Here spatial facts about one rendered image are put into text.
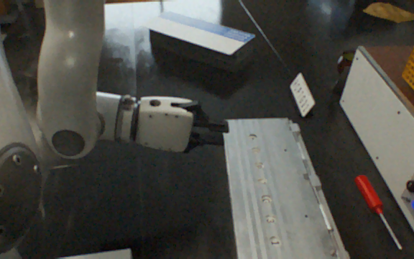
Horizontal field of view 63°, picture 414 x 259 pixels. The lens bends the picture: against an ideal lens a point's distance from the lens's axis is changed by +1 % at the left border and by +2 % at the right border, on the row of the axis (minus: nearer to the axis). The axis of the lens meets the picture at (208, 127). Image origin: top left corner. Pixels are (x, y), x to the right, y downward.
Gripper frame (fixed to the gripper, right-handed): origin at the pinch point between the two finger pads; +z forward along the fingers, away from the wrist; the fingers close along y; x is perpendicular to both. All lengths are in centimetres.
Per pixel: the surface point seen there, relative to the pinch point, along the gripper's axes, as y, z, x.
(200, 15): 19, 4, -104
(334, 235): 11.5, 26.2, 13.0
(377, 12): 0, 84, -102
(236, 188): 13.5, 7.8, 2.0
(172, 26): 12, -9, -72
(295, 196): 10.8, 19.8, 4.7
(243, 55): 11, 16, -57
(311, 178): 10.1, 24.8, -0.4
